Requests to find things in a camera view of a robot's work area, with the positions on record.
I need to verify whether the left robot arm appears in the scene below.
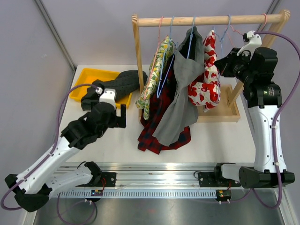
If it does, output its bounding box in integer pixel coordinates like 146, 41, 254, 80
5, 84, 126, 212

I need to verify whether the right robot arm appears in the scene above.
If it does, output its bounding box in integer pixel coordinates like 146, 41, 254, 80
198, 47, 295, 188

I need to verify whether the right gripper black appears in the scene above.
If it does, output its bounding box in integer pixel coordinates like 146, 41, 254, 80
215, 48, 256, 85

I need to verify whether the blue wire hanger plaid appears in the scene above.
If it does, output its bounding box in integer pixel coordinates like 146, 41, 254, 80
156, 16, 174, 98

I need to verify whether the blue wire hanger floral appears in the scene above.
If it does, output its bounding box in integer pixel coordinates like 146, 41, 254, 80
212, 15, 231, 57

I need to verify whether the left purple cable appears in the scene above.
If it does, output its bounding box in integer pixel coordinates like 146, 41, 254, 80
0, 83, 101, 222

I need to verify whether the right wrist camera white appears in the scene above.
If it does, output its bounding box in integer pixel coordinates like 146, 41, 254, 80
237, 30, 262, 57

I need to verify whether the lemon print skirt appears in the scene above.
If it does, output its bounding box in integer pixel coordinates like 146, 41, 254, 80
135, 35, 174, 120

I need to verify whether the red floral white skirt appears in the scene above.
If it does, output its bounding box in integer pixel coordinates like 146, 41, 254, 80
188, 30, 221, 113

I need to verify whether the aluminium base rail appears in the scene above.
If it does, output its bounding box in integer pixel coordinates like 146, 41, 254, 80
23, 162, 300, 225

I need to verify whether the red plaid skirt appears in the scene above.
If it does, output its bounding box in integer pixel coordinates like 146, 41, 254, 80
138, 54, 191, 154

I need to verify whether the blue wire hanger grey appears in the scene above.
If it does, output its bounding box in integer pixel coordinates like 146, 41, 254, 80
187, 15, 196, 60

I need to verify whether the dark grey dotted skirt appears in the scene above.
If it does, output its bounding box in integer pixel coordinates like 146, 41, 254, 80
92, 70, 140, 102

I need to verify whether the wooden clothes rack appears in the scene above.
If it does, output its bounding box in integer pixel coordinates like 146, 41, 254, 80
132, 10, 290, 123

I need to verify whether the pink wire hanger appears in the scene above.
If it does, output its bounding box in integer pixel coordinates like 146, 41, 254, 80
143, 16, 165, 100
230, 13, 268, 36

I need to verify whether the grey pleated skirt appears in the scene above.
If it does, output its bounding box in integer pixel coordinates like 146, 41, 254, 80
152, 26, 206, 146

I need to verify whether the yellow plastic tray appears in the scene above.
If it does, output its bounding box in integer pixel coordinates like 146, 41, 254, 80
69, 67, 133, 110

